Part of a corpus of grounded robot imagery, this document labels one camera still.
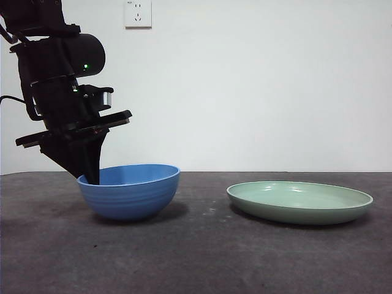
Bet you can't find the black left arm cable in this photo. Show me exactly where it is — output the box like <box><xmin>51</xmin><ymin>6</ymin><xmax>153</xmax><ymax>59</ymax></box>
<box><xmin>0</xmin><ymin>96</ymin><xmax>42</xmax><ymax>121</ymax></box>

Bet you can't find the green plate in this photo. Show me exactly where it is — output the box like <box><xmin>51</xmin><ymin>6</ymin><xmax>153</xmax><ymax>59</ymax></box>
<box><xmin>225</xmin><ymin>180</ymin><xmax>374</xmax><ymax>226</ymax></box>

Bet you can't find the blue bowl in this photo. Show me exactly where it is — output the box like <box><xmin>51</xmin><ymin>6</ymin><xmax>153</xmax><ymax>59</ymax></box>
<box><xmin>76</xmin><ymin>164</ymin><xmax>181</xmax><ymax>222</ymax></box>

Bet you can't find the white wall socket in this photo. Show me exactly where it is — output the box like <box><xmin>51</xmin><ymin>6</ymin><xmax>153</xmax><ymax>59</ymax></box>
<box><xmin>124</xmin><ymin>0</ymin><xmax>153</xmax><ymax>31</ymax></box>

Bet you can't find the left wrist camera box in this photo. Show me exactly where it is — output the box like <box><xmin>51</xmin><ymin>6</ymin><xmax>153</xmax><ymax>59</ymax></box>
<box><xmin>75</xmin><ymin>85</ymin><xmax>115</xmax><ymax>111</ymax></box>

